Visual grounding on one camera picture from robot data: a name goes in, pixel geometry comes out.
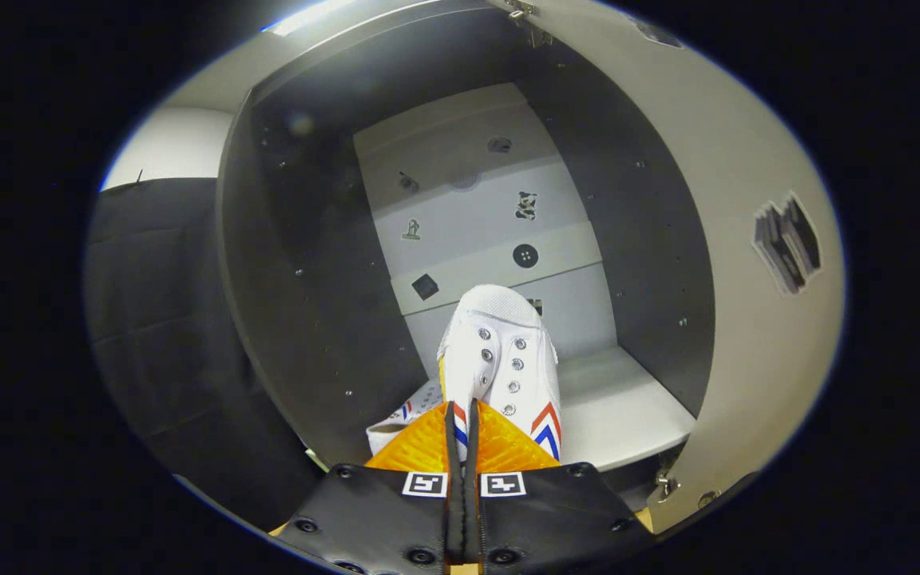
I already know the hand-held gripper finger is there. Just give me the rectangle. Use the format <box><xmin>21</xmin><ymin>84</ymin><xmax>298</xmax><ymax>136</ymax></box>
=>
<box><xmin>466</xmin><ymin>398</ymin><xmax>656</xmax><ymax>575</ymax></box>
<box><xmin>276</xmin><ymin>399</ymin><xmax>467</xmax><ymax>575</ymax></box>

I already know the white shoe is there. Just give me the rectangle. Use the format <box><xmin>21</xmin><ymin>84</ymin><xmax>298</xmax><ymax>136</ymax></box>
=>
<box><xmin>366</xmin><ymin>380</ymin><xmax>443</xmax><ymax>458</ymax></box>
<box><xmin>436</xmin><ymin>284</ymin><xmax>563</xmax><ymax>462</ymax></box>

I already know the dark grey shoe cabinet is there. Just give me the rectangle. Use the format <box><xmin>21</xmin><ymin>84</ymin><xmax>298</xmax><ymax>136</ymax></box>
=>
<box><xmin>215</xmin><ymin>0</ymin><xmax>716</xmax><ymax>516</ymax></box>

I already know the white cabinet shelf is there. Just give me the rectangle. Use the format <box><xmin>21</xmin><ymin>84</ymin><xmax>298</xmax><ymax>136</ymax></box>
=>
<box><xmin>544</xmin><ymin>345</ymin><xmax>698</xmax><ymax>472</ymax></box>

